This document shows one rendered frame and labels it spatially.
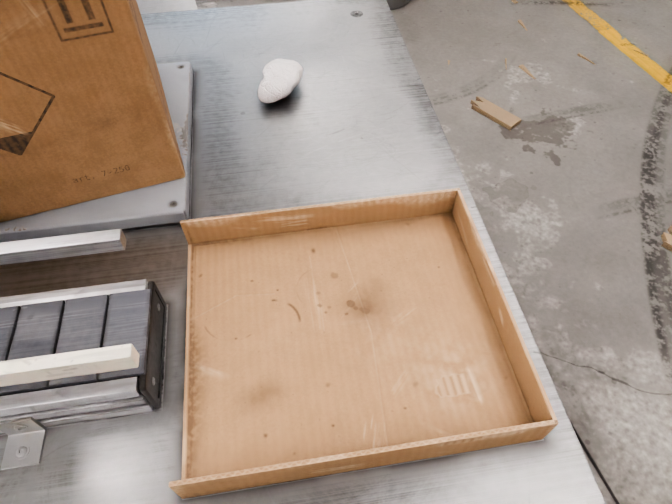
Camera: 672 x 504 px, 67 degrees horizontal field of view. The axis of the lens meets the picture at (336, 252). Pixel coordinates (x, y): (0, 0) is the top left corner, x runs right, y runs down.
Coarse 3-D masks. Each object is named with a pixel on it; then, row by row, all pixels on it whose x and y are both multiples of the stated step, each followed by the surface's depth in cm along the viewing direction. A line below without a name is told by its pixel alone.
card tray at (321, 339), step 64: (448, 192) 55; (192, 256) 54; (256, 256) 54; (320, 256) 54; (384, 256) 54; (448, 256) 54; (192, 320) 49; (256, 320) 49; (320, 320) 49; (384, 320) 49; (448, 320) 49; (512, 320) 45; (192, 384) 45; (256, 384) 45; (320, 384) 45; (384, 384) 45; (448, 384) 45; (512, 384) 45; (192, 448) 42; (256, 448) 42; (320, 448) 42; (384, 448) 38; (448, 448) 40
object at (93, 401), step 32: (96, 288) 46; (128, 288) 46; (160, 320) 48; (160, 352) 47; (96, 384) 41; (128, 384) 41; (160, 384) 45; (0, 416) 40; (32, 416) 41; (64, 416) 43; (96, 416) 43
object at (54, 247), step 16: (32, 240) 39; (48, 240) 39; (64, 240) 39; (80, 240) 39; (96, 240) 39; (112, 240) 39; (0, 256) 38; (16, 256) 39; (32, 256) 39; (48, 256) 39; (64, 256) 40
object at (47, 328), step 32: (0, 320) 44; (32, 320) 44; (64, 320) 44; (96, 320) 44; (128, 320) 44; (0, 352) 42; (32, 352) 42; (64, 352) 42; (32, 384) 40; (64, 384) 41
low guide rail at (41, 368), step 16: (80, 352) 38; (96, 352) 38; (112, 352) 38; (128, 352) 38; (0, 368) 38; (16, 368) 38; (32, 368) 38; (48, 368) 38; (64, 368) 38; (80, 368) 38; (96, 368) 39; (112, 368) 39; (128, 368) 39; (0, 384) 38; (16, 384) 39
